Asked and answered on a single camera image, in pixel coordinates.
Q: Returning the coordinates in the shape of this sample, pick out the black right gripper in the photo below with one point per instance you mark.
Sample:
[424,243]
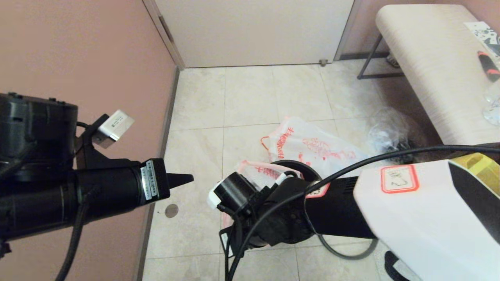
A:
[281,218]

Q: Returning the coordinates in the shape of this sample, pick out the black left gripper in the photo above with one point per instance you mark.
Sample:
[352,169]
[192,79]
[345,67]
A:
[113,187]

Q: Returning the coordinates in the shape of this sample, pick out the black round trash bin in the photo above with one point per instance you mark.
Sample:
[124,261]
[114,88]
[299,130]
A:
[297,166]

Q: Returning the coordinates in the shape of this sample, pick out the white red-printed floor bag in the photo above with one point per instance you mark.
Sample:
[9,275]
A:
[308,142]

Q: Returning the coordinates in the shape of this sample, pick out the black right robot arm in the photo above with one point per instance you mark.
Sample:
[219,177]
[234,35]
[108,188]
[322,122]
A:
[422,218]

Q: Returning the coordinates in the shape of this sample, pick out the clear bag with dark items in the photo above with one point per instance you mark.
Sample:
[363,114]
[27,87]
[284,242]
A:
[390,128]

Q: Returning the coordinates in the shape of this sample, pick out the yellow shopping bag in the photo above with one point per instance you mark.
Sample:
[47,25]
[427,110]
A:
[480,166]

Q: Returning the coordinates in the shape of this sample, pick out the small round grey floor disc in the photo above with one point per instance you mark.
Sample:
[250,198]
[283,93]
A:
[172,211]

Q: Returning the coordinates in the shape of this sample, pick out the white door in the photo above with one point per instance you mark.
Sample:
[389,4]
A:
[254,31]

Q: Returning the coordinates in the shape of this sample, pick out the dark baseboard behind table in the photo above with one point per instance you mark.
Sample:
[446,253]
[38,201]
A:
[363,56]

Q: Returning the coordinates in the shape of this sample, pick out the small shoe-like object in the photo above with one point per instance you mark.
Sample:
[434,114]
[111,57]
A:
[391,60]

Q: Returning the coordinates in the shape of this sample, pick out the light wood-grain table top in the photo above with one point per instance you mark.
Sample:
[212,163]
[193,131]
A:
[429,58]

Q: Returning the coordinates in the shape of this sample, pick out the clear crumpled plastic item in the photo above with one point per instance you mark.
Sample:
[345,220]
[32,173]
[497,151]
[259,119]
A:
[493,105]

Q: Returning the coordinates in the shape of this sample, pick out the black and orange tool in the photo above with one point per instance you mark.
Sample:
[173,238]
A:
[487,66]

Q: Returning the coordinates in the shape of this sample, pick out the black and white printed paper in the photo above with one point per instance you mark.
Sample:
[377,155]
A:
[482,33]

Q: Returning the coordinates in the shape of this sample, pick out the dark wall baseboard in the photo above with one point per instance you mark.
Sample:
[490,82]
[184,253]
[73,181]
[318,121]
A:
[171,105]

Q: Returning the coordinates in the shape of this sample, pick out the grey door frame post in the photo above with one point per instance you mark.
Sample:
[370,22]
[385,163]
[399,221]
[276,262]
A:
[164,31]
[345,35]

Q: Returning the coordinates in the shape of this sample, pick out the black metal table leg frame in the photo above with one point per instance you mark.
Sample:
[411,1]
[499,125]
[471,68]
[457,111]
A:
[369,58]

